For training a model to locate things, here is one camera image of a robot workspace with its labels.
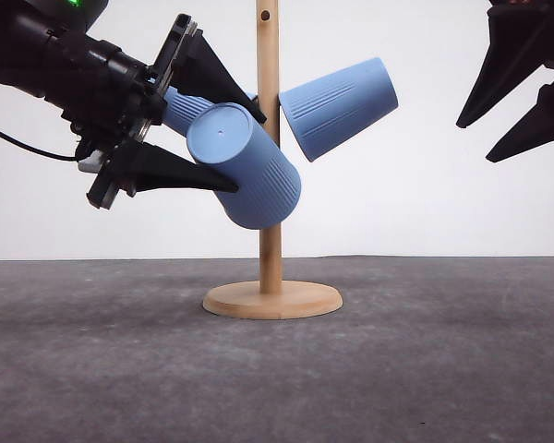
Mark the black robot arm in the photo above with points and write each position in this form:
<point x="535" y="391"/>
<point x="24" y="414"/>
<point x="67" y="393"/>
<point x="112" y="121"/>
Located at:
<point x="40" y="43"/>

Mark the blue ribbed cup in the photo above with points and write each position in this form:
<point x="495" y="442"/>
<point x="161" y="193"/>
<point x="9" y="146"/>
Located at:
<point x="177" y="108"/>
<point x="228" y="140"/>
<point x="332" y="107"/>

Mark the blue ribbed cup front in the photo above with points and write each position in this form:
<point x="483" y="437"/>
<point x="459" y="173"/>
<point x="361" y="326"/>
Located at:
<point x="228" y="140"/>

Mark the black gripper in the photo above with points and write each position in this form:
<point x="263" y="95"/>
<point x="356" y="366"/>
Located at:
<point x="113" y="100"/>
<point x="521" y="42"/>

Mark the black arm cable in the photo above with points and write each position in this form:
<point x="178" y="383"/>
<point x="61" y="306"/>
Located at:
<point x="38" y="152"/>

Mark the wooden cup tree stand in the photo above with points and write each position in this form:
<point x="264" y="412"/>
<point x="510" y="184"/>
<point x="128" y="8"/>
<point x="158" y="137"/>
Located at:
<point x="271" y="298"/>

